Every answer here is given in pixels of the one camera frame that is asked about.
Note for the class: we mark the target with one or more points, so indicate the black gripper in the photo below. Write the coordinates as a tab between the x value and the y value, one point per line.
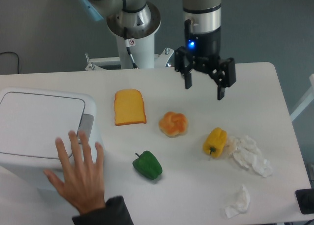
201	52

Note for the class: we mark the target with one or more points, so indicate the white trash can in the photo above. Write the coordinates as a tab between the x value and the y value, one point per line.
31	169

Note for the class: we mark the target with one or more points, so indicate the white trash can lid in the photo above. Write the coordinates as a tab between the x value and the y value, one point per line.
29	122

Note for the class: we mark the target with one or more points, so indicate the dark sleeved forearm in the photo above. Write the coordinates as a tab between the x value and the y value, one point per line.
114	213

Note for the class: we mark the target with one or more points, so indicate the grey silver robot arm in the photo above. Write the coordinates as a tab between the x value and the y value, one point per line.
202	15

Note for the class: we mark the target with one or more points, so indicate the bare human hand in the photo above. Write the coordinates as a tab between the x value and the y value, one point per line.
83	186

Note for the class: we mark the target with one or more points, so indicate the knotted bread roll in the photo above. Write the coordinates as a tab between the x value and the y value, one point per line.
173	124

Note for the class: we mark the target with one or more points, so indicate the yellow bell pepper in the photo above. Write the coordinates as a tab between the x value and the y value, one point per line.
215	142

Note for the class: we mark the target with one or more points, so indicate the orange toast slice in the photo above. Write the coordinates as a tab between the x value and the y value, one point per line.
129	107

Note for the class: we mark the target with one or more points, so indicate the large crumpled white tissue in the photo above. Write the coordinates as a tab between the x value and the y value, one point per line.
246	153

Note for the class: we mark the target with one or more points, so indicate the green bell pepper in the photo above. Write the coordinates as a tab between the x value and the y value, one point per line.
147	165

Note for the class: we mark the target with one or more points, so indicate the small crumpled white tissue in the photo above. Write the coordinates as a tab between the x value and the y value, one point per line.
240	204

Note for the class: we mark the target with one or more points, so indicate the black device at edge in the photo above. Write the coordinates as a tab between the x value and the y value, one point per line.
305	199

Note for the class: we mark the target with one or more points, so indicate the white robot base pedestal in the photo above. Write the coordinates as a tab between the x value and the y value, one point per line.
135	39

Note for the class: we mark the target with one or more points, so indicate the white frame at right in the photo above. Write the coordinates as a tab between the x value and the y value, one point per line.
304	101

